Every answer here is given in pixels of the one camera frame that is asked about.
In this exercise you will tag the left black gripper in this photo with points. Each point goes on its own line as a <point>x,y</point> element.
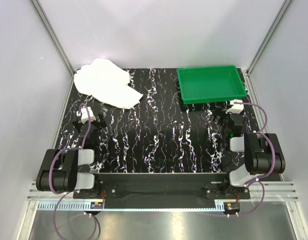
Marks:
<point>89,124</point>

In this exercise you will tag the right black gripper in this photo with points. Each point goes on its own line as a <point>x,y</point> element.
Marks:
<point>230,116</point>

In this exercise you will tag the white towel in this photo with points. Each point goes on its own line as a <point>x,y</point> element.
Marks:
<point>101,75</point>
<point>122,97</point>

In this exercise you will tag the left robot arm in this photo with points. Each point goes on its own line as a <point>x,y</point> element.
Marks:
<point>60,169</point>

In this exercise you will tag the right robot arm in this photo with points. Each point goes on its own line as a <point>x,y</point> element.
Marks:
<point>263,154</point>

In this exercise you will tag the green plastic tray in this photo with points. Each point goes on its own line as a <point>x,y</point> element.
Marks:
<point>210,84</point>

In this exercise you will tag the black marble pattern mat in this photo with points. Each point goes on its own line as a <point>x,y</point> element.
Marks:
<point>161,134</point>

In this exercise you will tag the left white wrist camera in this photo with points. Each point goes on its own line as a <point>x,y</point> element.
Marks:
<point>84,114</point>

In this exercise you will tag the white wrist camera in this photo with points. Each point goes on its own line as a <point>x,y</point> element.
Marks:
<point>236,107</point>
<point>84,114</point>

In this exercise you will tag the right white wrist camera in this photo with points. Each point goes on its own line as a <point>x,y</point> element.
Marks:
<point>236,107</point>

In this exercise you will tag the right aluminium frame post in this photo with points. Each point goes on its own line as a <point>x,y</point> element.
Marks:
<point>270,33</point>

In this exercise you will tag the aluminium frame post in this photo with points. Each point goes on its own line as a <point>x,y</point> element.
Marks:
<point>270,33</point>
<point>52,35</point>

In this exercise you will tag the left aluminium frame post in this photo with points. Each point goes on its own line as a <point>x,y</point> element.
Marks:
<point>52,35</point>

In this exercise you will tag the white slotted cable duct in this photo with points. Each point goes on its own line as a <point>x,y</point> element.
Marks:
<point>71,205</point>

